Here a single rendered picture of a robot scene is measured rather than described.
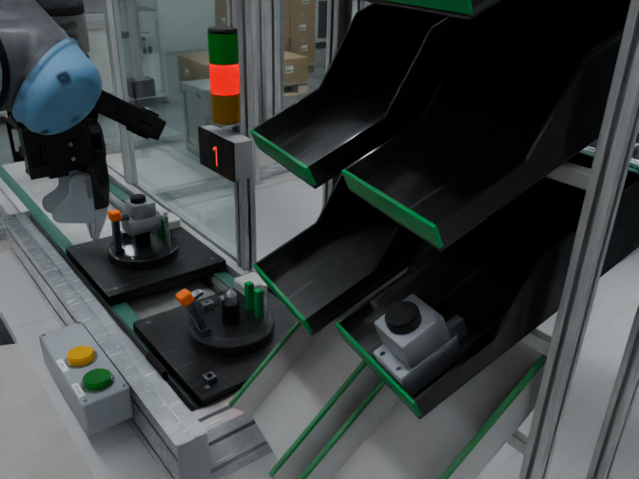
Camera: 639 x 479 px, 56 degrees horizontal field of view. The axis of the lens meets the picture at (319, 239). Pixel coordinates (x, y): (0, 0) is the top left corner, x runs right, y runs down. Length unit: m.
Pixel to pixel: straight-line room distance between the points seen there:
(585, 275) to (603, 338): 0.80
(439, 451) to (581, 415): 0.49
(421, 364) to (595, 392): 0.68
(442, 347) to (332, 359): 0.26
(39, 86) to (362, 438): 0.48
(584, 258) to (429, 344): 0.14
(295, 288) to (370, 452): 0.20
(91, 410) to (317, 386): 0.34
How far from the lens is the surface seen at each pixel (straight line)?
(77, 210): 0.74
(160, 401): 0.92
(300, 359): 0.80
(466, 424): 0.66
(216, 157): 1.10
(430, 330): 0.52
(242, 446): 0.92
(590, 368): 1.24
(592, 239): 0.52
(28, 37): 0.53
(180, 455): 0.85
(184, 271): 1.20
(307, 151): 0.60
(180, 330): 1.03
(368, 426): 0.71
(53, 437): 1.05
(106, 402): 0.95
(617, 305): 1.46
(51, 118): 0.54
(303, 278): 0.69
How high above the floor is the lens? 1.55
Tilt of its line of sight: 26 degrees down
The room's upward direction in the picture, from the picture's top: 2 degrees clockwise
